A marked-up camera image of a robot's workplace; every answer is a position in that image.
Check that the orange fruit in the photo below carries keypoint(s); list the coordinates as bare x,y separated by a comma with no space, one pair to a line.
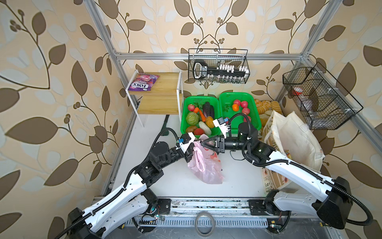
235,107

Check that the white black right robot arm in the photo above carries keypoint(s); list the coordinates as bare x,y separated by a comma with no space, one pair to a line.
327,198

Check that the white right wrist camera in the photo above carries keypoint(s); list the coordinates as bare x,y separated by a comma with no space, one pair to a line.
222,124

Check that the black wire basket wall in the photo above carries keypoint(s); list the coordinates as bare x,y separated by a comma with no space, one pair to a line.
212,56
328,103

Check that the red tomato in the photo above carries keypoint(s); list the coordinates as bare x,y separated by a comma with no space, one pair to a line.
199,131

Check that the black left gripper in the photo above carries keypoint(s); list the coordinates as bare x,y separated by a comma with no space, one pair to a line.
187,154

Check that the pink plastic bag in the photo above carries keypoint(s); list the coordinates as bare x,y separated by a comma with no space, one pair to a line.
205,164

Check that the dark green scraper tool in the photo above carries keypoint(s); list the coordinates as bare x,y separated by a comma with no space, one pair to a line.
164,132

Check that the red capped plastic bottle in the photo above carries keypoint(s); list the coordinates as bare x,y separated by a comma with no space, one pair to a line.
298,92

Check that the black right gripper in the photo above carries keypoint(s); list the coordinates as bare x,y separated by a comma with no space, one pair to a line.
219,144

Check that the white wooden two-tier shelf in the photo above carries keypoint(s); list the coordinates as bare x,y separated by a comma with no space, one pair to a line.
165,98

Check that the tray of bread rolls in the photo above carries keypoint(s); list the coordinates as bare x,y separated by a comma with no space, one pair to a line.
265,109

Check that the white radish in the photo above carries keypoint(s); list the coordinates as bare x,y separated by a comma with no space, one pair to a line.
205,128

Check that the yellow potato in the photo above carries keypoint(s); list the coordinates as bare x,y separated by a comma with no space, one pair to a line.
209,122

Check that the right green plastic basket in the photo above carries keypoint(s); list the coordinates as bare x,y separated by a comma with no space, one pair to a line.
226,100

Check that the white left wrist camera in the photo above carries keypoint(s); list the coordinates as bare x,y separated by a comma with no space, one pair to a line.
185,141

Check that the brown potato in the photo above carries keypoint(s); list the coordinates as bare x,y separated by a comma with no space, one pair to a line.
191,129

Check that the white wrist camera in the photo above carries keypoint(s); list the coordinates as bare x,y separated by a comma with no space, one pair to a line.
185,141
222,124

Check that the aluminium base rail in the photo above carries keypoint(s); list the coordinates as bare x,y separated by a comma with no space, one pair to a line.
174,218

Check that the roll of clear tape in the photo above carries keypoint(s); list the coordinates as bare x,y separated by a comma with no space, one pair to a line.
204,219

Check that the red apple back right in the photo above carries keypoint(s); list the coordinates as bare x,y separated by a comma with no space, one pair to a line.
244,104

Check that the orange carrot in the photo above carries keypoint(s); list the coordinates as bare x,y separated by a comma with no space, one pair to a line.
199,111

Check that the cream canvas tote bag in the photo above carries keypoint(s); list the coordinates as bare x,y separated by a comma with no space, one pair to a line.
292,137

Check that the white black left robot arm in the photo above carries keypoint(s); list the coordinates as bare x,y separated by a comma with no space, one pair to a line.
133,197

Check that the black wire basket right wall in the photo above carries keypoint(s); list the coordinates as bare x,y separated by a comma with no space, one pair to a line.
328,103

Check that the black wire basket back wall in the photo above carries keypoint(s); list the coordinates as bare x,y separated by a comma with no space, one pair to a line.
212,56

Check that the dark purple eggplant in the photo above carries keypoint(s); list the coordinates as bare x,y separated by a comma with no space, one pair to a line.
208,110

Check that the green cabbage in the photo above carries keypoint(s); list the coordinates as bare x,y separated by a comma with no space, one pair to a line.
192,118

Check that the red apple middle right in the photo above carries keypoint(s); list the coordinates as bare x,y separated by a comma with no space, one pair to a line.
246,111

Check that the purple Fox's candy bag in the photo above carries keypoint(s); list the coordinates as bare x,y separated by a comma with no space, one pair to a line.
143,82

